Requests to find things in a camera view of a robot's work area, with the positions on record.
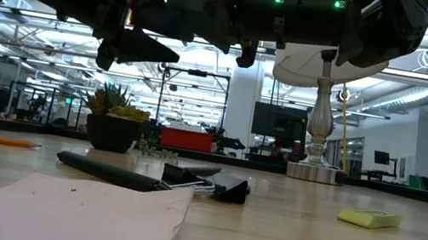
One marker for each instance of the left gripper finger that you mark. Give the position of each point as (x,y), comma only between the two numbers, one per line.
(143,50)

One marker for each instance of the orange pencil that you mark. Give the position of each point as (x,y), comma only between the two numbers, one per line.
(8,141)

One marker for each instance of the yellow sticky note pad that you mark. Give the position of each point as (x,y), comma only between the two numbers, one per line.
(368,219)

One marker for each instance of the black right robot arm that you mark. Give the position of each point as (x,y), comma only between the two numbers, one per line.
(307,18)

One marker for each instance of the black background robot arm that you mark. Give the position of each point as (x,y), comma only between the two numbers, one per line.
(229,143)

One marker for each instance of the potted green succulent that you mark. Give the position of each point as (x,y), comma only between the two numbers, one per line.
(112,134)

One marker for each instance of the red storage box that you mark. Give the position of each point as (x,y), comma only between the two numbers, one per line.
(185,139)

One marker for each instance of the black monitor screen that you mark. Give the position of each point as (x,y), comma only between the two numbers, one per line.
(278,121)

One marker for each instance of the white shade silver lamp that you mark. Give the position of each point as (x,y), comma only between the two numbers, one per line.
(320,124)

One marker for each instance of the pink sticky note pad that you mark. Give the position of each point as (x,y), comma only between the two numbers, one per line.
(52,215)

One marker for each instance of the small monitor on stand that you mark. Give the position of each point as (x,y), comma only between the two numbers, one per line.
(382,158)

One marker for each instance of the green board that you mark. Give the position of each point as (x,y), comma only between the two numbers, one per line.
(415,182)

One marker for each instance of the black ceiling camera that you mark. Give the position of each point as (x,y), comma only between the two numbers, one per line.
(342,96)
(163,66)

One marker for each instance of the black workstation frame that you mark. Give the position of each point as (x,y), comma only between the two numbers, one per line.
(197,73)

